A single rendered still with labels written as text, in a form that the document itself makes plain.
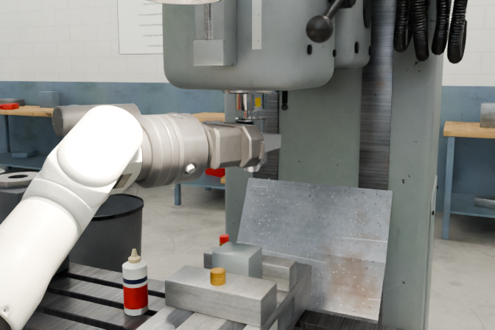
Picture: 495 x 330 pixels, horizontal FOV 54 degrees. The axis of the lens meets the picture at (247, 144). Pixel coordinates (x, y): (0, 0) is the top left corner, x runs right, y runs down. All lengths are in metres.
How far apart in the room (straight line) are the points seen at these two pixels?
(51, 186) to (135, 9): 5.56
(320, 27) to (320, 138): 0.54
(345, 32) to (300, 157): 0.39
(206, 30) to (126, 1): 5.53
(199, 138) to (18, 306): 0.27
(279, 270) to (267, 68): 0.32
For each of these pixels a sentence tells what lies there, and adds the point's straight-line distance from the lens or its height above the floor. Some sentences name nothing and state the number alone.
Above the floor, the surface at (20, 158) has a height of 0.23.
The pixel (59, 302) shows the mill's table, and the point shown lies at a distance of 0.95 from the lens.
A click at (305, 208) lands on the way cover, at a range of 1.06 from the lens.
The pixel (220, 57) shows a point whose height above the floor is 1.35.
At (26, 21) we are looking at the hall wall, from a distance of 7.16.
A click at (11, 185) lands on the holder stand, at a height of 1.13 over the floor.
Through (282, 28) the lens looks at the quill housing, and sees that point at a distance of 0.58.
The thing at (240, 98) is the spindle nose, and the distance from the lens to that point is 0.67.
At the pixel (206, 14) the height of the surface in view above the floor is 1.40.
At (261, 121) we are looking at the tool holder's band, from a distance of 0.67.
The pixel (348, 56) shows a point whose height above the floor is 1.36.
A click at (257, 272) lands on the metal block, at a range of 0.75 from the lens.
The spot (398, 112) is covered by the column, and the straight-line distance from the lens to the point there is 1.01.
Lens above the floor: 1.33
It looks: 9 degrees down
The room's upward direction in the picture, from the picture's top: straight up
